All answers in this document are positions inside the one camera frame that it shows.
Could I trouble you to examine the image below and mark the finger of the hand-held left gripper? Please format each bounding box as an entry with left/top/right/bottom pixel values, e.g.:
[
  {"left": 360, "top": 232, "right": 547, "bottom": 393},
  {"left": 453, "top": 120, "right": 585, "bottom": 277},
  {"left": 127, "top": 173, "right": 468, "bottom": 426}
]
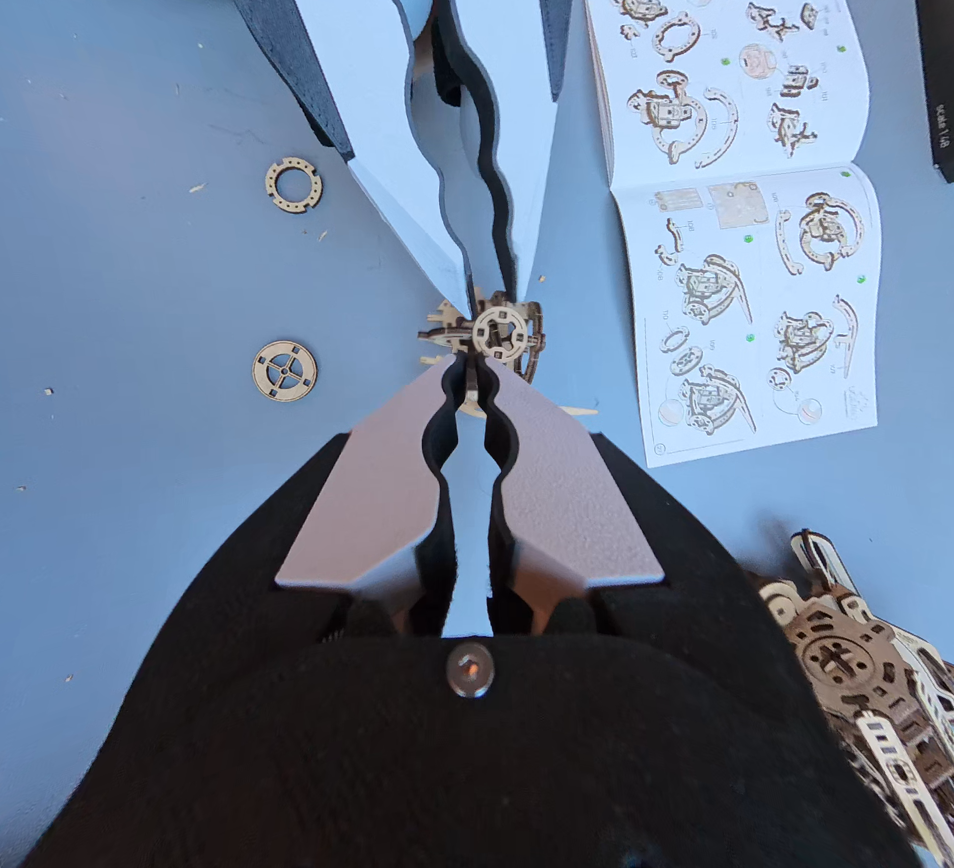
[
  {"left": 444, "top": 0, "right": 557, "bottom": 306},
  {"left": 285, "top": 0, "right": 477, "bottom": 319}
]

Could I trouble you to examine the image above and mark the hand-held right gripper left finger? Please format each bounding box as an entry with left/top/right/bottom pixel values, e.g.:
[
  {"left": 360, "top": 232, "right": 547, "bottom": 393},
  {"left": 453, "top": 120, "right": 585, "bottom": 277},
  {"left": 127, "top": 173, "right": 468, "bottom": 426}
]
[{"left": 273, "top": 352, "right": 469, "bottom": 636}]

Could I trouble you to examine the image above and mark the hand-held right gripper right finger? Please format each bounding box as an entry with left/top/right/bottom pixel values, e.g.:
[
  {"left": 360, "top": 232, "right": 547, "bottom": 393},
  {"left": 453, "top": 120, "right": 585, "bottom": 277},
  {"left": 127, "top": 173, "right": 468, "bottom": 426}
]
[{"left": 476, "top": 355, "right": 667, "bottom": 636}]

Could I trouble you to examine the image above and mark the wooden cage model assembly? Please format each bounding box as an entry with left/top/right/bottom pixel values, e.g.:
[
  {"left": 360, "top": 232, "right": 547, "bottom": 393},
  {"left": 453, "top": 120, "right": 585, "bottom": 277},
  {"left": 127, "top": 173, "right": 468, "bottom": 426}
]
[{"left": 417, "top": 290, "right": 549, "bottom": 386}]

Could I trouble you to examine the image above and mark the large wooden mechanical model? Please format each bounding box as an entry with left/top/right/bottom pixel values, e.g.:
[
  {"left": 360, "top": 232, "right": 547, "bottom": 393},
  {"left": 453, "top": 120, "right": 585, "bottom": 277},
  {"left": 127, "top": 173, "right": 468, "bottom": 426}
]
[{"left": 745, "top": 529, "right": 954, "bottom": 868}]

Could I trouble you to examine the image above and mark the black model kit box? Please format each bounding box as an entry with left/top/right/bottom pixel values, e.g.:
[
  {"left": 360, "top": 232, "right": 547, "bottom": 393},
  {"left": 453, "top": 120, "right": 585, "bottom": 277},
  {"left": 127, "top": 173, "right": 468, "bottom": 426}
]
[{"left": 905, "top": 0, "right": 954, "bottom": 185}]

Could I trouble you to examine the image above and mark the spoked wooden disc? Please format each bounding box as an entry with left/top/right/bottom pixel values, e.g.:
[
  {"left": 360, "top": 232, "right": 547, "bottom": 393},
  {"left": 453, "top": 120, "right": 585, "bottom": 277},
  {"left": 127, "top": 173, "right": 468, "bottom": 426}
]
[{"left": 252, "top": 339, "right": 319, "bottom": 404}]

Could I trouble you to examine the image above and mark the illustrated instruction booklet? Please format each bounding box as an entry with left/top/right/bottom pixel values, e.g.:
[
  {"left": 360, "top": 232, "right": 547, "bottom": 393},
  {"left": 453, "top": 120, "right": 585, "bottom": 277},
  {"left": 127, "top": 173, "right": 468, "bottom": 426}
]
[{"left": 574, "top": 0, "right": 882, "bottom": 469}]

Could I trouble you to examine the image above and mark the notched wooden ring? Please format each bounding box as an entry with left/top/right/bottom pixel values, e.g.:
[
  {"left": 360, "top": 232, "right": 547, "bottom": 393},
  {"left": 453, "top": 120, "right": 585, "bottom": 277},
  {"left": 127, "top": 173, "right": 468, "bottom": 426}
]
[{"left": 264, "top": 156, "right": 325, "bottom": 216}]

